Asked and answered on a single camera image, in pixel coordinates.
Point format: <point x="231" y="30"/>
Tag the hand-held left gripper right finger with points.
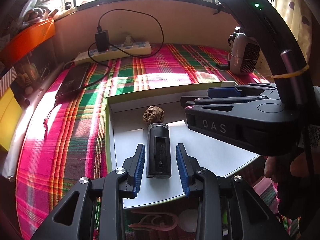
<point x="182" y="170"/>

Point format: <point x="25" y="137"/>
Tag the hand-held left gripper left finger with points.
<point x="140" y="170"/>

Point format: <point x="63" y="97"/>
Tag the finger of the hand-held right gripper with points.
<point x="222" y="92"/>
<point x="190" y="102"/>

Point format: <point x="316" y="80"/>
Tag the black rectangular device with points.
<point x="158" y="165"/>

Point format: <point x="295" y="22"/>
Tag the small rough walnut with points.
<point x="153" y="114"/>

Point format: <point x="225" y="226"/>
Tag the shallow white cardboard box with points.
<point x="120" y="130"/>

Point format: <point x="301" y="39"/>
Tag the pink loop clip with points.
<point x="175" y="221"/>

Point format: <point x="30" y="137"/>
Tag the person's right hand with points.
<point x="271" y="170"/>

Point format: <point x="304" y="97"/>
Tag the small beige fan heater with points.
<point x="240" y="55"/>

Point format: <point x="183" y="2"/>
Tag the white round lid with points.
<point x="188" y="220"/>

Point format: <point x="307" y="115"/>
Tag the purple cylinder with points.
<point x="290" y="80"/>

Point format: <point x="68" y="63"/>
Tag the yellow rubber band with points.
<point x="295" y="73"/>

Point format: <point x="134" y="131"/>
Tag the plaid pink green blanket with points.
<point x="75" y="130"/>

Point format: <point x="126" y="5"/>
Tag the cream power strip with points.
<point x="135" y="48"/>

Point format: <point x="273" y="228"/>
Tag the small white plug adapter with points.
<point x="128" y="40"/>

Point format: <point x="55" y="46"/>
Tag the black charger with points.
<point x="102" y="41"/>

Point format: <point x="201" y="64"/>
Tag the cream dotted curtain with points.
<point x="297" y="10"/>

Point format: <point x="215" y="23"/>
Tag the black smartphone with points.
<point x="72" y="80"/>

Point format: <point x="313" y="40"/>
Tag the yellow box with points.
<point x="10" y="120"/>

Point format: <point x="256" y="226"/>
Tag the glass cabinet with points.
<point x="37" y="62"/>

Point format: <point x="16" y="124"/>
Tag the red white striped box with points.
<point x="7" y="80"/>

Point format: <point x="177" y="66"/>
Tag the orange box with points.
<point x="30" y="37"/>

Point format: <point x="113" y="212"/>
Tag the plastic bag clutter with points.
<point x="35" y="7"/>

